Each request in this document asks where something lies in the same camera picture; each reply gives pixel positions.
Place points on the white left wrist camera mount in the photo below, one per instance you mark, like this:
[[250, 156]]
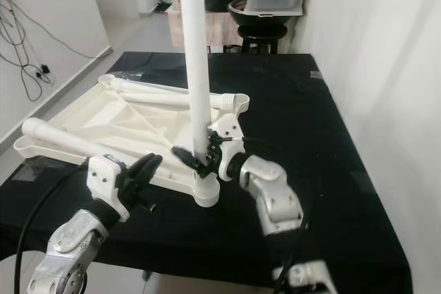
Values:
[[103, 178]]

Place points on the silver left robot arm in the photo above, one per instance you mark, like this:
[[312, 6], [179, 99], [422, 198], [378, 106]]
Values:
[[69, 246]]

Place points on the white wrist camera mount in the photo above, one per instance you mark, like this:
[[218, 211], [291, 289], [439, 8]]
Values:
[[229, 127], [103, 178]]

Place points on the beige striped cloth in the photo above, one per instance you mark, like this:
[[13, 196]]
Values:
[[220, 29]]

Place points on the black table cloth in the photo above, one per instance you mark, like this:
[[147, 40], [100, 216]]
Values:
[[296, 115]]

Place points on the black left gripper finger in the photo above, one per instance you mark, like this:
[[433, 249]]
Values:
[[139, 173], [155, 169]]

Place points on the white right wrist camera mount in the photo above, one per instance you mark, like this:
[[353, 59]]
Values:
[[229, 127]]

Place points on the white plastic table leg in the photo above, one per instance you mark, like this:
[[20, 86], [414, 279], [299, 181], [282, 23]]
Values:
[[55, 135], [151, 87], [158, 99], [194, 60]]

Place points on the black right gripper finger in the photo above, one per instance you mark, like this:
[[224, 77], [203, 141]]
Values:
[[187, 159]]

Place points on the cream plastic children table top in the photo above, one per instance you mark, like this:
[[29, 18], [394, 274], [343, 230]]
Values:
[[110, 118]]

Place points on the black wok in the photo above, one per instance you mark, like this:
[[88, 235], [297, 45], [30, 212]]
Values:
[[255, 15]]

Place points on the black round stool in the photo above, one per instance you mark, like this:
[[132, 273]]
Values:
[[262, 38]]

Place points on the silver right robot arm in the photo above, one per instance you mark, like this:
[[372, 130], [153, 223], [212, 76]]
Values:
[[272, 187]]

